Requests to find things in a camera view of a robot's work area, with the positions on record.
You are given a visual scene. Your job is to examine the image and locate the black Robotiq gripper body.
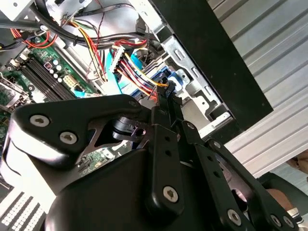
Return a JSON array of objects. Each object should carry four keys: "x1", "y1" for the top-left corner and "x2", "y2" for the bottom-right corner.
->
[{"x1": 45, "y1": 116, "x2": 229, "y2": 231}]

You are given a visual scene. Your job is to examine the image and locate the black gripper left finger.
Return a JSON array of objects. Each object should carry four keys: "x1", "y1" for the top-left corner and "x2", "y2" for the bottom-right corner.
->
[{"x1": 0, "y1": 92, "x2": 186, "y2": 217}]

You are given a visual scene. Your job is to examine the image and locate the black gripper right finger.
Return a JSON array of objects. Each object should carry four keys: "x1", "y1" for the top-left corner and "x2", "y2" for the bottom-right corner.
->
[{"x1": 169, "y1": 96, "x2": 299, "y2": 231}]

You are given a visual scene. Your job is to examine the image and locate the multicoloured disk power wire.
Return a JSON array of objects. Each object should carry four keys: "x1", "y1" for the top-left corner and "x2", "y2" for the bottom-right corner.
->
[{"x1": 108, "y1": 45, "x2": 178, "y2": 101}]

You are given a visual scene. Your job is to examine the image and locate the hard disk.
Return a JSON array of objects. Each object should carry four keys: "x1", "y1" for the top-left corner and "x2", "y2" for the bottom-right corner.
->
[{"x1": 105, "y1": 51, "x2": 185, "y2": 102}]

